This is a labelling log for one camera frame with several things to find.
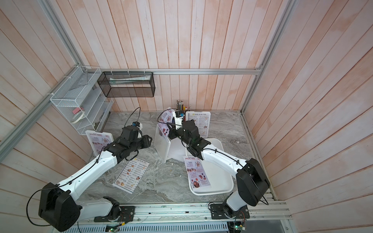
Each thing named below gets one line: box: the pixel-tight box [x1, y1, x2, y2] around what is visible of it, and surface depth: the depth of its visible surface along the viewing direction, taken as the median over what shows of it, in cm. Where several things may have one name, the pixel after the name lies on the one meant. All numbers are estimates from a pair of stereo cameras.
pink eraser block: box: [72, 106, 84, 115], surface depth 83 cm
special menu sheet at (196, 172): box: [183, 155, 212, 189], surface depth 85 cm
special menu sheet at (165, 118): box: [157, 106, 175, 137], surface depth 80 cm
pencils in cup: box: [176, 99, 184, 112], surface depth 106 cm
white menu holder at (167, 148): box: [153, 124, 187, 164], surface depth 86 cm
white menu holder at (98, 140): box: [85, 129, 115, 156], surface depth 86 cm
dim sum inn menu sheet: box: [112, 155, 151, 195], surface depth 88 cm
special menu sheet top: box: [88, 133, 113, 154], surface depth 86 cm
